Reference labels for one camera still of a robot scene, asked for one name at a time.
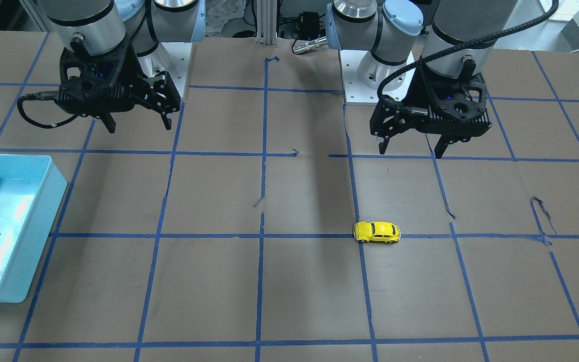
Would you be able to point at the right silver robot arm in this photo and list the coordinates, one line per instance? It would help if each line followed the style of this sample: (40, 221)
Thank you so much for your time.
(103, 25)

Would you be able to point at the black power adapter box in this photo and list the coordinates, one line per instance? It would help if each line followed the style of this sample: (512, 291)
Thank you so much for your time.
(308, 27)

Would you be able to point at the light blue plastic bin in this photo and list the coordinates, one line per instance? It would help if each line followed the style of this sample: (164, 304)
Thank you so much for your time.
(31, 189)

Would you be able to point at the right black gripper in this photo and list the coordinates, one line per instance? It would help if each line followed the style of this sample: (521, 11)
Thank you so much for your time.
(137, 73)

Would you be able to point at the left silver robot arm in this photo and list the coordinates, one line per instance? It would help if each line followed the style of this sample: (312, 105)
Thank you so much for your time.
(391, 29)

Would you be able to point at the silver cylindrical connector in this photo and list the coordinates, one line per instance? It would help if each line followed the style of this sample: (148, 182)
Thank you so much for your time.
(310, 45)

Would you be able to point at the yellow beetle toy car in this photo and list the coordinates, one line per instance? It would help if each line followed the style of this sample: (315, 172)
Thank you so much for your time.
(379, 231)

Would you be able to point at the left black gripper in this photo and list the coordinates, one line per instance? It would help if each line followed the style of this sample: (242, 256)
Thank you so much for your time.
(413, 90)

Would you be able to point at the aluminium frame post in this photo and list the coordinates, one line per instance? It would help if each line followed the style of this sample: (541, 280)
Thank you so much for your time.
(266, 22)

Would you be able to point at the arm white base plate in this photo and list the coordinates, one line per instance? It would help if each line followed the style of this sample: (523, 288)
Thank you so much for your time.
(362, 75)
(175, 58)

